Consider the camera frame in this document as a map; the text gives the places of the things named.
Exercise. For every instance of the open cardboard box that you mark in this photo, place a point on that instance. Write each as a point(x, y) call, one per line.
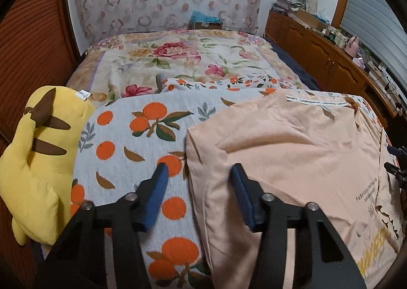
point(310, 18)

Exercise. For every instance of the orange fruit print bedsheet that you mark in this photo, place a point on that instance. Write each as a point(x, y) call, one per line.
point(127, 155)

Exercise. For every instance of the yellow plush toy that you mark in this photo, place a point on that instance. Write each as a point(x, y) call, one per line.
point(31, 181)

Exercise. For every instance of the long wooden cabinet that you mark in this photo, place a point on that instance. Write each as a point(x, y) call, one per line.
point(318, 50)

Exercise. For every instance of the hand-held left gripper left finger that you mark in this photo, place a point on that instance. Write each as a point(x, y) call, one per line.
point(157, 197)

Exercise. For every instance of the blue fluffy cloth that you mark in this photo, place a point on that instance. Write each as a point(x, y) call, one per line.
point(203, 17)

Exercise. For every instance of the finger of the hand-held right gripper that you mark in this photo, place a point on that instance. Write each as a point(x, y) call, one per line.
point(397, 174)
point(397, 151)

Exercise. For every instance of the peach t-shirt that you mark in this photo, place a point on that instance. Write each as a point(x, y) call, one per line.
point(286, 149)

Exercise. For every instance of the dark blue mattress sheet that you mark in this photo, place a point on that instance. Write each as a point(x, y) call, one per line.
point(292, 63)

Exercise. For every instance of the stack of papers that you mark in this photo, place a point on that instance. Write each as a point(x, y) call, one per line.
point(286, 4)

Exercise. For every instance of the pink handbag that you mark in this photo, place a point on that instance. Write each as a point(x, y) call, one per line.
point(353, 47)

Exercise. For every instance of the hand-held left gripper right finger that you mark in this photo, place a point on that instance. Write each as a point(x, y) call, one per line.
point(243, 197)

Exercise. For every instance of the floral blanket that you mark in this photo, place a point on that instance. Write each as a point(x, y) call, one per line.
point(178, 60)

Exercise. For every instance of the row of small bottles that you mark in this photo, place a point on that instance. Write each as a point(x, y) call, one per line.
point(335, 36)

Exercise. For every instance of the small cardboard box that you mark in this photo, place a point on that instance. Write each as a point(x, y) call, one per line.
point(206, 25)

